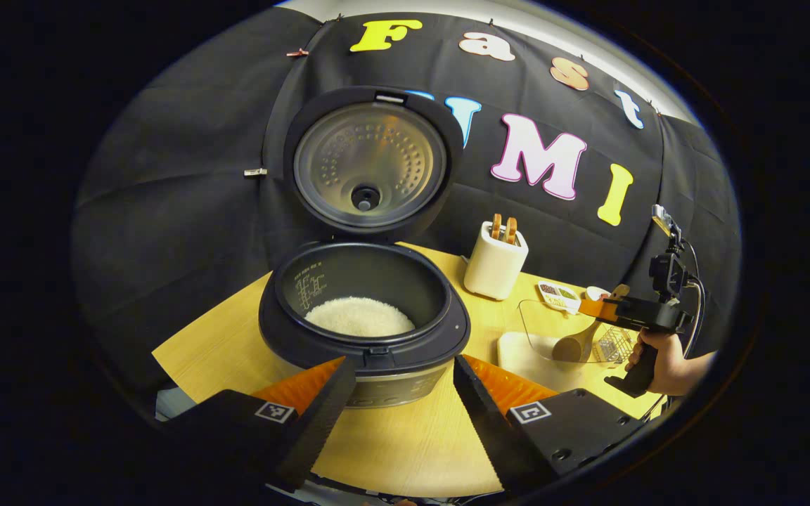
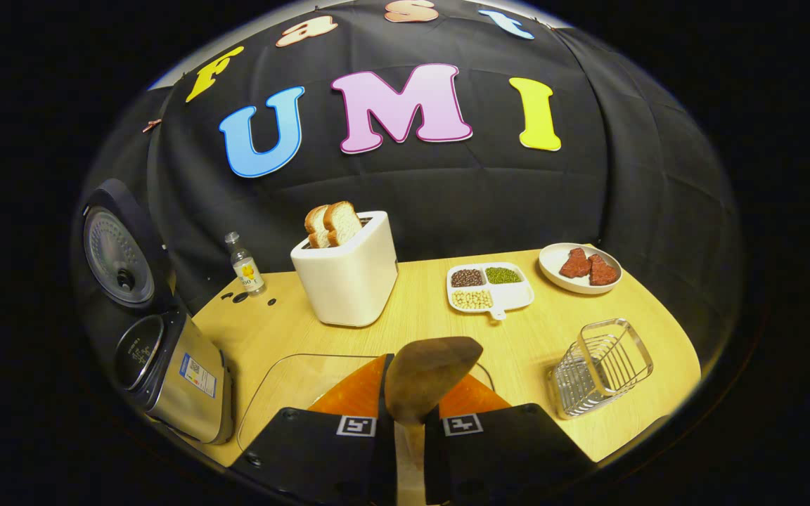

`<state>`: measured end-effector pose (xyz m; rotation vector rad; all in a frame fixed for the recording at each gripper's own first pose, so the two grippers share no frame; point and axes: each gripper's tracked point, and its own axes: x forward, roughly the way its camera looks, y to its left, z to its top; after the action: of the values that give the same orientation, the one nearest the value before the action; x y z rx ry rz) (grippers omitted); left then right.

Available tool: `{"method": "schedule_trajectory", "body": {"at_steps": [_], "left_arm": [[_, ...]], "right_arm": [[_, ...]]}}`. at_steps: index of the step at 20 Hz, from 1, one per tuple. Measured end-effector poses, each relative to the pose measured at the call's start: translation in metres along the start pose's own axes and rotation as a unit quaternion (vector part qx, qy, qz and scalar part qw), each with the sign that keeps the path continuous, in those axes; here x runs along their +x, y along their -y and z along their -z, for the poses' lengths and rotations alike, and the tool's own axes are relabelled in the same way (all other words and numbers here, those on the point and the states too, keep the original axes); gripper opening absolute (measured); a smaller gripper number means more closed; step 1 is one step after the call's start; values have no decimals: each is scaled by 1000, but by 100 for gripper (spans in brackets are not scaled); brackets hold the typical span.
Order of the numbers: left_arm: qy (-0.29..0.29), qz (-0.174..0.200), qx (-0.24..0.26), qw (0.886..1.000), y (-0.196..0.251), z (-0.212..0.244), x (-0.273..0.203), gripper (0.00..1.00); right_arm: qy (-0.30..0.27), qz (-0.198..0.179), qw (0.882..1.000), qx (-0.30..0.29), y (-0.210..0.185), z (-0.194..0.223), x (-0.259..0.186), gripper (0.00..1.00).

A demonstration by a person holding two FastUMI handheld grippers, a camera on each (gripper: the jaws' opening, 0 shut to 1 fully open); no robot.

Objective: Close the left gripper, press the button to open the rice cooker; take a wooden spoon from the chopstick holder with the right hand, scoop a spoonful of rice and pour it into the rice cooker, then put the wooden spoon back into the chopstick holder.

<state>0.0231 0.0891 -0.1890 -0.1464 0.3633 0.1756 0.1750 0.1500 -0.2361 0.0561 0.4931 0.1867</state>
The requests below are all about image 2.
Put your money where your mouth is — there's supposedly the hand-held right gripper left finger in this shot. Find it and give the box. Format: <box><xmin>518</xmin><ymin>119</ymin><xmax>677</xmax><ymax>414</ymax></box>
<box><xmin>229</xmin><ymin>353</ymin><xmax>397</xmax><ymax>505</ymax></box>

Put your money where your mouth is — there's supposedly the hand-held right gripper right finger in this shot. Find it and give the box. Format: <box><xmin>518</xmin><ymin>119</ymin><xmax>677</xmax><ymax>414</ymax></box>
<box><xmin>425</xmin><ymin>372</ymin><xmax>597</xmax><ymax>505</ymax></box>

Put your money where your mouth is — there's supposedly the wooden spoon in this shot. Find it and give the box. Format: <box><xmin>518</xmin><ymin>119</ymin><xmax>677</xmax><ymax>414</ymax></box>
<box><xmin>384</xmin><ymin>336</ymin><xmax>484</xmax><ymax>506</ymax></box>

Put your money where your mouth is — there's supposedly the metal wire chopstick holder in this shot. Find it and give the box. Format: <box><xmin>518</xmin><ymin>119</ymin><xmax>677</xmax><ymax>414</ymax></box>
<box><xmin>548</xmin><ymin>318</ymin><xmax>655</xmax><ymax>420</ymax></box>

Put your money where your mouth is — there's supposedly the dark lidded silver rice cooker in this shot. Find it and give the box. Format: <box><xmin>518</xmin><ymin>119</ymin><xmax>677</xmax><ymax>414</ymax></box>
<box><xmin>82</xmin><ymin>178</ymin><xmax>235</xmax><ymax>446</ymax></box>

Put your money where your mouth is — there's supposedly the white divided bean dish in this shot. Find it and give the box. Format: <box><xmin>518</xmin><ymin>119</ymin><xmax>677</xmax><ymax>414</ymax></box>
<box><xmin>446</xmin><ymin>262</ymin><xmax>536</xmax><ymax>321</ymax></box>

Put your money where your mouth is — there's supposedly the white toaster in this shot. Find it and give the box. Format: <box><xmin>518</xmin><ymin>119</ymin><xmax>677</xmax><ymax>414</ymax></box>
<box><xmin>290</xmin><ymin>210</ymin><xmax>399</xmax><ymax>328</ymax></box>

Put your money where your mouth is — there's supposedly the white round plate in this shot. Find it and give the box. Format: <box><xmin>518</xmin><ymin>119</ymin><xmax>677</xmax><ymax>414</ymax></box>
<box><xmin>538</xmin><ymin>242</ymin><xmax>623</xmax><ymax>294</ymax></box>

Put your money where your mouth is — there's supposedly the small glass bottle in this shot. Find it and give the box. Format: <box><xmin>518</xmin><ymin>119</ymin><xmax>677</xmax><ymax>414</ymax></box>
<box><xmin>224</xmin><ymin>232</ymin><xmax>266</xmax><ymax>296</ymax></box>

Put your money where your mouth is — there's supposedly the red meat piece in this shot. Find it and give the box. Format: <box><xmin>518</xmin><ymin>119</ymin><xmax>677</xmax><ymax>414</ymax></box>
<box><xmin>588</xmin><ymin>254</ymin><xmax>620</xmax><ymax>286</ymax></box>
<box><xmin>559</xmin><ymin>247</ymin><xmax>593</xmax><ymax>279</ymax></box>

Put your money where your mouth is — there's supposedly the toast bread slice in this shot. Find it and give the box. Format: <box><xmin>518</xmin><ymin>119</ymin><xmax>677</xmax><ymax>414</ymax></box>
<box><xmin>323</xmin><ymin>201</ymin><xmax>363</xmax><ymax>247</ymax></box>
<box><xmin>304</xmin><ymin>205</ymin><xmax>332</xmax><ymax>249</ymax></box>

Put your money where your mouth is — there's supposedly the black backdrop cloth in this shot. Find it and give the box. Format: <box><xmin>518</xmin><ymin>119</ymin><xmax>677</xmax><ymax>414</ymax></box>
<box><xmin>71</xmin><ymin>0</ymin><xmax>743</xmax><ymax>338</ymax></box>

